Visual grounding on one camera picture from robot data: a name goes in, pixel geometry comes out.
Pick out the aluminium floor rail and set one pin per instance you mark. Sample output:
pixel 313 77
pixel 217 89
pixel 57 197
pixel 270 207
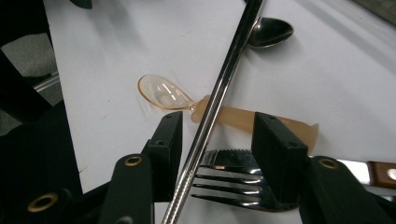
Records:
pixel 46 82

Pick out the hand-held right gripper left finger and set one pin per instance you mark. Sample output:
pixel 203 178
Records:
pixel 166 146

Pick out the white table mat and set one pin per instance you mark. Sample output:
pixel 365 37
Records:
pixel 109 46

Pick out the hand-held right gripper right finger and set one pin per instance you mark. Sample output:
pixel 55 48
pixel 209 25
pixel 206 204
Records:
pixel 277 155

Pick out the metal chopstick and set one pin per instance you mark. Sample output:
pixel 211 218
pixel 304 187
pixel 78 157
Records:
pixel 218 96

